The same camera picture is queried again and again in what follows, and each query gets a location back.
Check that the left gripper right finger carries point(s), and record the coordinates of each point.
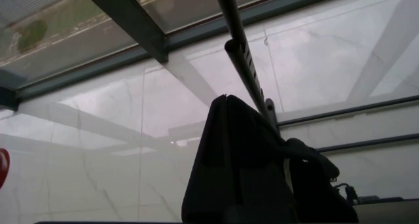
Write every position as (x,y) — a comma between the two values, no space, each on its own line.
(258,184)

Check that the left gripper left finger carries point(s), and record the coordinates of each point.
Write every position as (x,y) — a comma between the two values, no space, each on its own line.
(209,184)

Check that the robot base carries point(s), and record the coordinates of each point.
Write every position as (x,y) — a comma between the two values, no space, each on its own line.
(386,212)

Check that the black clothes rack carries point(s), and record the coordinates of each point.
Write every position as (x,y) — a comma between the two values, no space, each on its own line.
(242,57)

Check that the window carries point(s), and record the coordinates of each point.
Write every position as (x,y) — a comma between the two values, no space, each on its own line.
(82,37)

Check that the red round stand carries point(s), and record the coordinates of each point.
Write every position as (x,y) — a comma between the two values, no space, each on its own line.
(3,166)

